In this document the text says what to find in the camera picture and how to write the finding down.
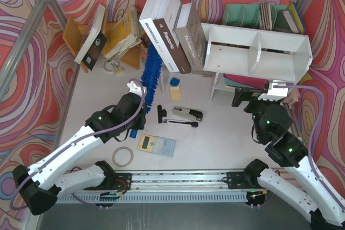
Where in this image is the white Mademoiselle book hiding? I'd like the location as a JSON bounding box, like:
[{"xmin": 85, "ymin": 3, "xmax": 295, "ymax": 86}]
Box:
[{"xmin": 139, "ymin": 0, "xmax": 179, "ymax": 72}]

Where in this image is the beige Lonely Ones book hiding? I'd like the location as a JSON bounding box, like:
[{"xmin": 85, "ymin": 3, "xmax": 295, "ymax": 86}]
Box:
[{"xmin": 175, "ymin": 3, "xmax": 208, "ymax": 72}]

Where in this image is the black detached clip part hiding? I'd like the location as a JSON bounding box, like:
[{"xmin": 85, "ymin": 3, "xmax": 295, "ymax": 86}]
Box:
[{"xmin": 157, "ymin": 104, "xmax": 167, "ymax": 124}]

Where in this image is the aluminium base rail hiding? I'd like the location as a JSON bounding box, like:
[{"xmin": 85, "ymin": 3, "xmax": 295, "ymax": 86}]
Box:
[{"xmin": 32, "ymin": 169, "xmax": 328, "ymax": 204}]

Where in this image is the white black stapler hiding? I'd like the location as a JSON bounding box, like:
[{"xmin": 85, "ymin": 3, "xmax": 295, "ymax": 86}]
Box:
[{"xmin": 172, "ymin": 107, "xmax": 204, "ymax": 123}]

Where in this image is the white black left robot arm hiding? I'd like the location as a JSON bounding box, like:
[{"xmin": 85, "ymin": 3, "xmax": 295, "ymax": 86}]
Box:
[{"xmin": 12, "ymin": 93, "xmax": 146, "ymax": 215}]

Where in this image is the clear pencil cup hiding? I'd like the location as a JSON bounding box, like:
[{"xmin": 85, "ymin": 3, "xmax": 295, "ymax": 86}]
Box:
[{"xmin": 140, "ymin": 34, "xmax": 150, "ymax": 65}]

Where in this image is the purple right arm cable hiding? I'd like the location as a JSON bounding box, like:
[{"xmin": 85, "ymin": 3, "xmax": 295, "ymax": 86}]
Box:
[{"xmin": 272, "ymin": 84, "xmax": 345, "ymax": 212}]

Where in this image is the white wooden bookshelf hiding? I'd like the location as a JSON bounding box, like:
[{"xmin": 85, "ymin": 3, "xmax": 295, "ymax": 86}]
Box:
[{"xmin": 202, "ymin": 23, "xmax": 313, "ymax": 92}]

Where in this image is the green desk organizer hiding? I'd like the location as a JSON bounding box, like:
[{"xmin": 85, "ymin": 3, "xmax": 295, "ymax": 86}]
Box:
[{"xmin": 222, "ymin": 3, "xmax": 293, "ymax": 33}]

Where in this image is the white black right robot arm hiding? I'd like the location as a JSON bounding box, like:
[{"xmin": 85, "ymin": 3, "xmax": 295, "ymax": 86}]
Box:
[{"xmin": 226, "ymin": 84, "xmax": 344, "ymax": 229}]

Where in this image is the yellow worn book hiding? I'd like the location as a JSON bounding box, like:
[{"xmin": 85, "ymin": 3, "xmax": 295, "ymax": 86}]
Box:
[{"xmin": 104, "ymin": 6, "xmax": 141, "ymax": 61}]

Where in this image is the brown Fredonia book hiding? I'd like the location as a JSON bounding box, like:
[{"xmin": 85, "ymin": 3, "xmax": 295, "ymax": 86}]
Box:
[{"xmin": 154, "ymin": 0, "xmax": 191, "ymax": 74}]

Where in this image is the blue eraser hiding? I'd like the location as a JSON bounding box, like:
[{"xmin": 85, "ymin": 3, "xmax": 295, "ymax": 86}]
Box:
[{"xmin": 170, "ymin": 77, "xmax": 180, "ymax": 87}]

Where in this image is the blue yellow book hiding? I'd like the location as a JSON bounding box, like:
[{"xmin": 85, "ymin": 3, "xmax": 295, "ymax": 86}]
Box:
[{"xmin": 282, "ymin": 2, "xmax": 306, "ymax": 34}]

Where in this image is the blue microfiber duster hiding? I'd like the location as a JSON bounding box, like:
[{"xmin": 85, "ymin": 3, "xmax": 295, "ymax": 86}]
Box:
[{"xmin": 129, "ymin": 44, "xmax": 164, "ymax": 138}]

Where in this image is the yellow sticky note pad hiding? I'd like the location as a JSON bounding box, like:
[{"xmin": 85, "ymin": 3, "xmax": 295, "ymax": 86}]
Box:
[{"xmin": 169, "ymin": 86, "xmax": 181, "ymax": 100}]

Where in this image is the black white paperback book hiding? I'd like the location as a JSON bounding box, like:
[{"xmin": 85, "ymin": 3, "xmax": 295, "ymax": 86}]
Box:
[{"xmin": 74, "ymin": 4, "xmax": 107, "ymax": 71}]

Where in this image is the yellow wooden book holder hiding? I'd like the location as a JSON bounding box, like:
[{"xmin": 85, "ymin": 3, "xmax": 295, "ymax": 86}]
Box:
[{"xmin": 63, "ymin": 5, "xmax": 142, "ymax": 72}]

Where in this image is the wooden coasters stack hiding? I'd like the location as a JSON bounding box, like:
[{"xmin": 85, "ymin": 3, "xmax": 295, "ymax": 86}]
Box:
[{"xmin": 259, "ymin": 2, "xmax": 273, "ymax": 31}]

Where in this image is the magenta paper sheet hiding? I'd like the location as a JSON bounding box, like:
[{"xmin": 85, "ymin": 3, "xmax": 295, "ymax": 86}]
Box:
[{"xmin": 223, "ymin": 74, "xmax": 268, "ymax": 90}]

